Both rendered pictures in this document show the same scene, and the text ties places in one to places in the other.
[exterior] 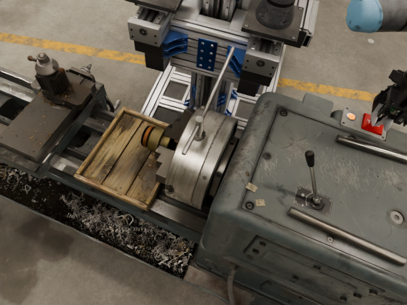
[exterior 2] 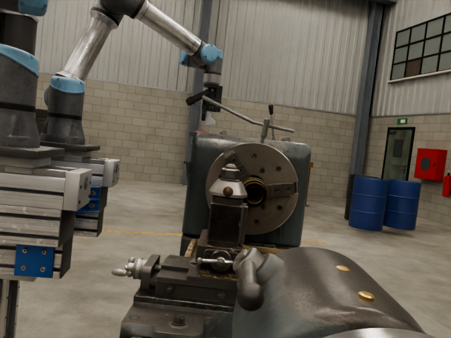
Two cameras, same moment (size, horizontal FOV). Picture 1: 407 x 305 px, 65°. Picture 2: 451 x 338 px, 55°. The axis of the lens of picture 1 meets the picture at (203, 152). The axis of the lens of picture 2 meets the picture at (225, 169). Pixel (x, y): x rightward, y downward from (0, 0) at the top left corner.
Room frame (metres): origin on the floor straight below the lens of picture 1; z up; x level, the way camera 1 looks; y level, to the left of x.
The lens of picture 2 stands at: (0.99, 1.44, 1.23)
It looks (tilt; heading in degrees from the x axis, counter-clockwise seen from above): 3 degrees down; 255
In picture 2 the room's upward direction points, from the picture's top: 6 degrees clockwise
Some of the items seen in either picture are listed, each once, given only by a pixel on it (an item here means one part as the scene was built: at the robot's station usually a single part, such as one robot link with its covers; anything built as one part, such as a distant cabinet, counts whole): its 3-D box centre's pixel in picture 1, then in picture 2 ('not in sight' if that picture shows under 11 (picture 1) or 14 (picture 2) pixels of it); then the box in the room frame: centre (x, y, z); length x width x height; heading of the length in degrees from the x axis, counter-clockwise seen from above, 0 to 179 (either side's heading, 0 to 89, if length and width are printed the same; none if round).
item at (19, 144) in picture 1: (52, 109); (248, 281); (0.70, 0.61, 0.95); 0.43 x 0.17 x 0.05; 165
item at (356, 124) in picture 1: (360, 127); not in sight; (0.61, -0.46, 1.23); 0.13 x 0.08 x 0.05; 75
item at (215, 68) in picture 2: not in sight; (213, 62); (0.59, -0.48, 1.57); 0.09 x 0.08 x 0.11; 14
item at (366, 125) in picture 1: (371, 124); not in sight; (0.61, -0.48, 1.25); 0.06 x 0.06 x 0.02; 75
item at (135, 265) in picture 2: (88, 68); (129, 267); (0.93, 0.55, 0.95); 0.07 x 0.04 x 0.04; 165
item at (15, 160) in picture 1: (44, 115); (254, 316); (0.69, 0.66, 0.90); 0.47 x 0.30 x 0.06; 165
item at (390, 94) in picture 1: (404, 96); (211, 98); (0.58, -0.47, 1.41); 0.09 x 0.08 x 0.12; 165
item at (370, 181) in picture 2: not in sight; (368, 202); (-3.48, -5.34, 0.44); 0.59 x 0.59 x 0.88
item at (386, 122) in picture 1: (386, 122); not in sight; (0.58, -0.49, 1.31); 0.06 x 0.03 x 0.09; 165
